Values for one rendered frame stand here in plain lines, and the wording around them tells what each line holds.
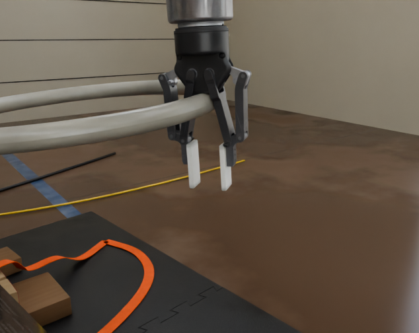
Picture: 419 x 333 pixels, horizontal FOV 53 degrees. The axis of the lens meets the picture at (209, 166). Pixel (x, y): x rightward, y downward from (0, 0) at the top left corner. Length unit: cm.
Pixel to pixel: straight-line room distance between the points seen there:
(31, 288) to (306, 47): 491
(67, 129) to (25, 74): 544
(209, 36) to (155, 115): 13
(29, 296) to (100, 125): 140
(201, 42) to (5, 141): 27
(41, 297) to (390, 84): 441
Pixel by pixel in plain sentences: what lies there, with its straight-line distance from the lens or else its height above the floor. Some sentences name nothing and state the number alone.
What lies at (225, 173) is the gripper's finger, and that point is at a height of 87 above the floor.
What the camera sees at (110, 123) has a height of 97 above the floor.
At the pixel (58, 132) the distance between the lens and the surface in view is 49.
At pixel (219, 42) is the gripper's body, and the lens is 58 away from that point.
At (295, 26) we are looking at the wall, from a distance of 615.
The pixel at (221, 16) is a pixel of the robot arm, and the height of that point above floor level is 108.
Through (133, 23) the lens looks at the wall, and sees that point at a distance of 646.
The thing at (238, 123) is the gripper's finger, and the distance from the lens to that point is 59.
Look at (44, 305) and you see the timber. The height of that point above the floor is 9.
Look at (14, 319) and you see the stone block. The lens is 73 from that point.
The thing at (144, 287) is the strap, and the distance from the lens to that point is 192.
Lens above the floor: 106
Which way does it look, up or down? 17 degrees down
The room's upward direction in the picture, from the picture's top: straight up
